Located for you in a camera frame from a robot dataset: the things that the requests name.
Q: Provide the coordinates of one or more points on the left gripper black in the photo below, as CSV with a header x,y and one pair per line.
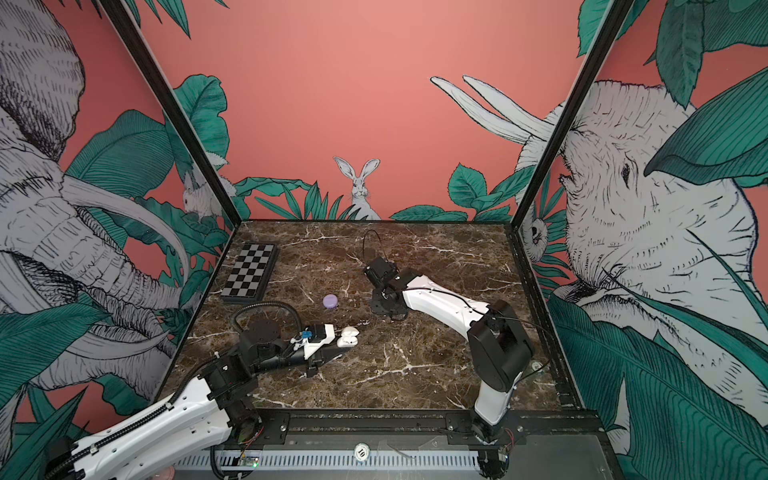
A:
x,y
314,363

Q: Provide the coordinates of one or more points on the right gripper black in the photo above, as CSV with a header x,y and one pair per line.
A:
x,y
377,305

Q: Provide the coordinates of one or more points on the purple earbud charging case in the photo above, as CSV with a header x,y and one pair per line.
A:
x,y
330,301

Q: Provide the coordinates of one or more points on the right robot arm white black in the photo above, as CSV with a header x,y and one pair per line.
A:
x,y
500,348

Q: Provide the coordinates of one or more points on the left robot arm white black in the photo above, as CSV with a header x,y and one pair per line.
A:
x,y
209,404

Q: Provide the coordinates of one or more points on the black white checkerboard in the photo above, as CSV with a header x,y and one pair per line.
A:
x,y
250,275

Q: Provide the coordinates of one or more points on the poker chip on duct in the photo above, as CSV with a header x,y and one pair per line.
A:
x,y
361,452

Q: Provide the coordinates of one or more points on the white slotted cable duct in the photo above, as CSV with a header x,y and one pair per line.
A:
x,y
327,460

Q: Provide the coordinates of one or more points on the black mounting rail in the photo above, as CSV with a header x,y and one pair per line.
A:
x,y
459,427

